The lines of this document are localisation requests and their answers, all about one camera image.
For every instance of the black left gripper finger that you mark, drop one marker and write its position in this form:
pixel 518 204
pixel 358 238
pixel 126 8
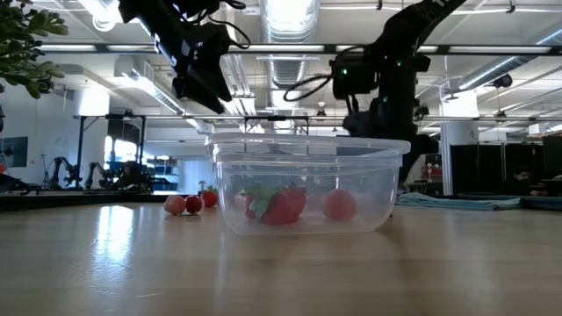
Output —
pixel 197 94
pixel 219 90

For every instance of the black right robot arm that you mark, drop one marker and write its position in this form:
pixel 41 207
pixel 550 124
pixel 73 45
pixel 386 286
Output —
pixel 417 26

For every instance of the black aluminium table frame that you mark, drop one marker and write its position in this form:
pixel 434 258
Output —
pixel 66 199

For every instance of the red strawberry green leaves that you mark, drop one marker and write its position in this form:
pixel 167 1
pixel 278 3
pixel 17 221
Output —
pixel 209 198
pixel 285 206
pixel 249 210

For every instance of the large grey ceiling pipe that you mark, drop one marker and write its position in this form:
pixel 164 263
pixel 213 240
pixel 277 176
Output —
pixel 505 66

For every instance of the black dome camera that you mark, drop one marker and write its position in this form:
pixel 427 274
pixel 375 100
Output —
pixel 503 81

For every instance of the small red cherry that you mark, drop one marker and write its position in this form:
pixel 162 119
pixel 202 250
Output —
pixel 193 204

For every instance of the blue storage bins shelf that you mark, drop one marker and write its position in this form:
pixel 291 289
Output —
pixel 169 177

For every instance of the person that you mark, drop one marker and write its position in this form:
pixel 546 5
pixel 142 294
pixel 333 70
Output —
pixel 522 177

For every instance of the white square pillar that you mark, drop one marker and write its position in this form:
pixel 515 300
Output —
pixel 458 131

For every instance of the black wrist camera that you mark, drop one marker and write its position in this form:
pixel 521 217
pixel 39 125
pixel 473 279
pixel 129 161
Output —
pixel 355 76
pixel 213 48

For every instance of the white ceiling pipe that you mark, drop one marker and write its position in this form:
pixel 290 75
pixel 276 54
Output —
pixel 103 19

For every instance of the silver ribbed ventilation duct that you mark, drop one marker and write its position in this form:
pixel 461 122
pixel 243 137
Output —
pixel 287 70

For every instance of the black background workstation frame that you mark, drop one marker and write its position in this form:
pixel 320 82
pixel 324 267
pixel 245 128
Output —
pixel 80 149

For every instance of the dark wall picture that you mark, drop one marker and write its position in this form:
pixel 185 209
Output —
pixel 15 151

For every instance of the white round column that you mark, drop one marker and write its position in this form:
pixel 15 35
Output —
pixel 90 105

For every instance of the black partition wall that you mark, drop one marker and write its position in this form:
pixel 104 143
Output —
pixel 483 169

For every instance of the clear plastic tupperware container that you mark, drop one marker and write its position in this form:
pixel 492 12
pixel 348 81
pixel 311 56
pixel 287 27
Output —
pixel 307 167

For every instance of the teal folded cloth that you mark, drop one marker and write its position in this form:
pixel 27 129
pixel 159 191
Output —
pixel 461 203

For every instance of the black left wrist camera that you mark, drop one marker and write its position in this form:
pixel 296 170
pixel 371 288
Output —
pixel 213 48

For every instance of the black ceiling light rail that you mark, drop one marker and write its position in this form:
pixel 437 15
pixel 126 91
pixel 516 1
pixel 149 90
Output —
pixel 102 48

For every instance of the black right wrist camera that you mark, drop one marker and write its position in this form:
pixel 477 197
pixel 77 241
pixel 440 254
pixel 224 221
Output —
pixel 355 76

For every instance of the black background robot arm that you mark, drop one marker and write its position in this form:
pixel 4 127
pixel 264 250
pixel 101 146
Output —
pixel 66 164
pixel 131 175

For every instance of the dark background monitor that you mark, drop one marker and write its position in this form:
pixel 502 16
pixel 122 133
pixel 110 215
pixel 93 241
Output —
pixel 553 153

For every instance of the small pink peach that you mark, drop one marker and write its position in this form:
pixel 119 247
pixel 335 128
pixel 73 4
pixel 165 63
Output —
pixel 175 205
pixel 339 205

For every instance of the red background object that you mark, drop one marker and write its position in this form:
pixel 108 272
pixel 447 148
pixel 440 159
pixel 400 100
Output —
pixel 2 169

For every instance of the green potted plant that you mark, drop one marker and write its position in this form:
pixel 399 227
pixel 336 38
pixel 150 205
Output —
pixel 22 44

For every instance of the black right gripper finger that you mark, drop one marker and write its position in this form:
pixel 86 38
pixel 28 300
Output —
pixel 423 149
pixel 358 123

